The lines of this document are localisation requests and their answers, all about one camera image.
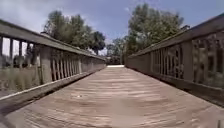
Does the pale gravel path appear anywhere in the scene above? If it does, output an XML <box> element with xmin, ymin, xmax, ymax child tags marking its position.
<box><xmin>106</xmin><ymin>64</ymin><xmax>126</xmax><ymax>69</ymax></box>

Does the wooden plank bridge deck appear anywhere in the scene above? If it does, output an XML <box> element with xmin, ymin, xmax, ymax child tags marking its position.
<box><xmin>3</xmin><ymin>66</ymin><xmax>224</xmax><ymax>128</ymax></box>

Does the cluster of green trees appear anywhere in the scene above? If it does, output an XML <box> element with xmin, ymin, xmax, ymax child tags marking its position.
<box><xmin>42</xmin><ymin>9</ymin><xmax>107</xmax><ymax>56</ymax></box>

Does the large green tree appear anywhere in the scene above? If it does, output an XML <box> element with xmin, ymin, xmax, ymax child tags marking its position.
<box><xmin>107</xmin><ymin>3</ymin><xmax>185</xmax><ymax>58</ymax></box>

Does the wooden bridge railing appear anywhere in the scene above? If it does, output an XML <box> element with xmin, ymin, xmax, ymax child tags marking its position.
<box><xmin>123</xmin><ymin>12</ymin><xmax>224</xmax><ymax>108</ymax></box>
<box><xmin>0</xmin><ymin>18</ymin><xmax>108</xmax><ymax>116</ymax></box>

